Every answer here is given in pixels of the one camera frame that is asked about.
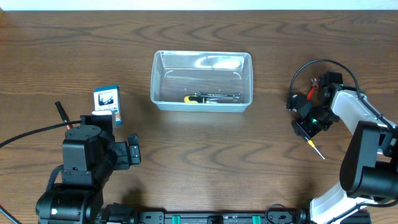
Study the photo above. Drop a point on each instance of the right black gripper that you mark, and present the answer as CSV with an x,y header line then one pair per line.
x,y
300,123

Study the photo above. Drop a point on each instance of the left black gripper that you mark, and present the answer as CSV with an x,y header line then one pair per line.
x,y
122,160

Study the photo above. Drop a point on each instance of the black yellow precision screwdriver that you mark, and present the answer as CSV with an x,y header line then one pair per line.
x,y
314,147

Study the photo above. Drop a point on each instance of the red handled pliers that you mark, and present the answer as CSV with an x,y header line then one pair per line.
x,y
313,88

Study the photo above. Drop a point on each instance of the blue white screwdriver box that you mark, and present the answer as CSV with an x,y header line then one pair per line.
x,y
107,98

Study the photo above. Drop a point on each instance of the yellow black stubby screwdriver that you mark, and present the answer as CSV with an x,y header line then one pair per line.
x,y
199,99

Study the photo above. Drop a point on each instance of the clear plastic container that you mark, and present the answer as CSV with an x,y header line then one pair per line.
x,y
176,74

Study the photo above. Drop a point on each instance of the silver wrench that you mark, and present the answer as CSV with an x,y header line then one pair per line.
x,y
214,96

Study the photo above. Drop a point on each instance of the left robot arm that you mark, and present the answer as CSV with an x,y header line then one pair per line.
x,y
74,193

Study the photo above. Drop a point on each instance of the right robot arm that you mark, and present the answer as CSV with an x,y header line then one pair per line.
x,y
368,173

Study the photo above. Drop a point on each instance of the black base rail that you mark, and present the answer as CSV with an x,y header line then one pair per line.
x,y
124,214

